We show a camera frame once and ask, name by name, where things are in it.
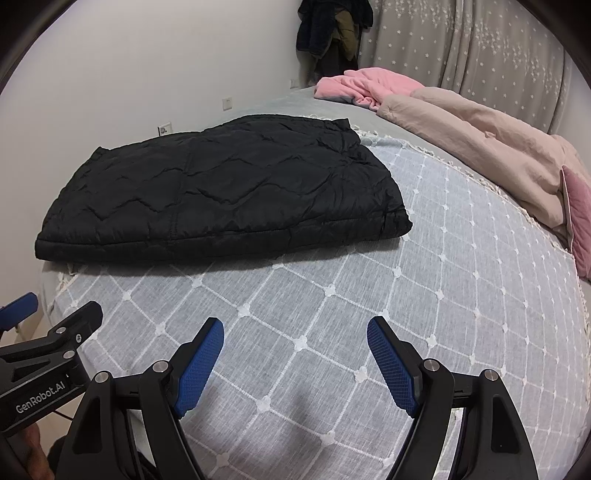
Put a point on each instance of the beige duvet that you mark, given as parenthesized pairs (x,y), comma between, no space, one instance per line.
(485,134)

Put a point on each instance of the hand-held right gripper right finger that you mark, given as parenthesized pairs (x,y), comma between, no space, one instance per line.
(392,364)

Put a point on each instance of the person's left forearm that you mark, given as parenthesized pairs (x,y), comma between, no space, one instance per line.
(30,445)

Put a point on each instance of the pink pillow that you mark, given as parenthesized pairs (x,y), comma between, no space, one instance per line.
(579,217)

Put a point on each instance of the dark hanging clothes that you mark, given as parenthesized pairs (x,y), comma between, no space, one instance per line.
(318,27)

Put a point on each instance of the black quilted jacket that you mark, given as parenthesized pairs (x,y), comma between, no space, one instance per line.
(207,194)

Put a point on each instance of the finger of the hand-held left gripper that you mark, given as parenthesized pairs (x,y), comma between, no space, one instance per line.
(18,308)
(74,323)

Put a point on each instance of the grey checked tasselled blanket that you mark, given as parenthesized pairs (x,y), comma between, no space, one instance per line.
(323,300)

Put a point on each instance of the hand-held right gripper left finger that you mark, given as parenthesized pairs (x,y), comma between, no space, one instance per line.
(198,364)

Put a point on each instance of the beige star-print curtain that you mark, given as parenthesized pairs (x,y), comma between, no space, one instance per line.
(461,41)

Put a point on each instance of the pink blanket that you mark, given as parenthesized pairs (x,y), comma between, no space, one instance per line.
(360,83)

